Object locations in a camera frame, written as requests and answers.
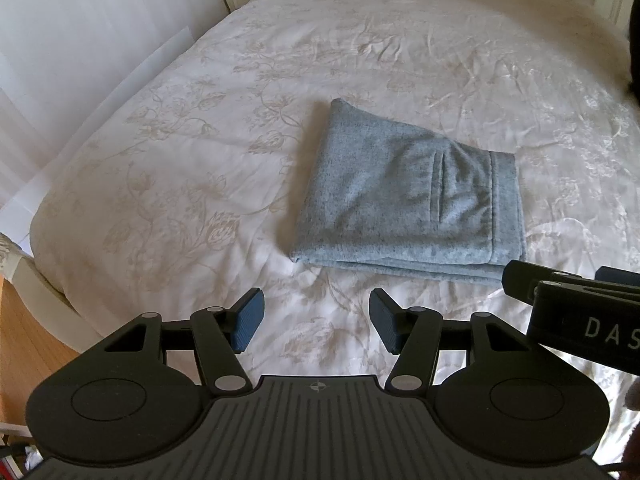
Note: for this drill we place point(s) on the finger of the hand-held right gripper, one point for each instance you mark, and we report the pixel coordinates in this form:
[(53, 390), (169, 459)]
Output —
[(520, 280), (620, 277)]

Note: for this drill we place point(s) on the white bed frame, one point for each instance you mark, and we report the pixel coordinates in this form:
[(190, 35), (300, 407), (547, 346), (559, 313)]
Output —
[(40, 290)]

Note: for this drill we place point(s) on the person's right hand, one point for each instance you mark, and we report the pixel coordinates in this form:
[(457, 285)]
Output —
[(634, 395)]

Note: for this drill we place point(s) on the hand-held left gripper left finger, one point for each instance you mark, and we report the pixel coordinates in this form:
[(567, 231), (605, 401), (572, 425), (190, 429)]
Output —
[(248, 321)]

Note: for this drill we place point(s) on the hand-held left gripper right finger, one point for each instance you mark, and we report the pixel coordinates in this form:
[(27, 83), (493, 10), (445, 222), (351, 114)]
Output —
[(383, 321)]

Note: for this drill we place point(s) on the grey-blue pants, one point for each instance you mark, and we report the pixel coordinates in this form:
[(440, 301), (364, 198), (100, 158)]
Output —
[(390, 200)]

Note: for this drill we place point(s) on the bed with white floral cover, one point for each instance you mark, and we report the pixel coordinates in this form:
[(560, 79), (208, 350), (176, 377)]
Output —
[(200, 160)]

